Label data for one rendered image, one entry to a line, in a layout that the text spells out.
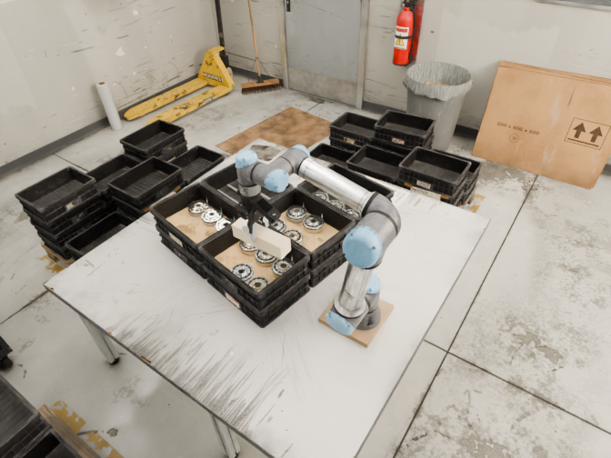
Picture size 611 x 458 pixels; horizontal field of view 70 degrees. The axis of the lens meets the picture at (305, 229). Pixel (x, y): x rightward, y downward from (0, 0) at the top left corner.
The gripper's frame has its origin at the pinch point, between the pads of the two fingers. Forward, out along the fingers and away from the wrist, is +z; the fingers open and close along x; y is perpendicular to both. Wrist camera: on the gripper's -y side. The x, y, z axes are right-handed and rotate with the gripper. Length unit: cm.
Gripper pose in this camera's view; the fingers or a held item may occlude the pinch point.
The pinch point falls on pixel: (260, 234)
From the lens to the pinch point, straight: 168.5
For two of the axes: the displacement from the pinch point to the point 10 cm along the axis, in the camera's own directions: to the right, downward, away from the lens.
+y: -8.2, -3.6, 4.4
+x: -5.7, 5.6, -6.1
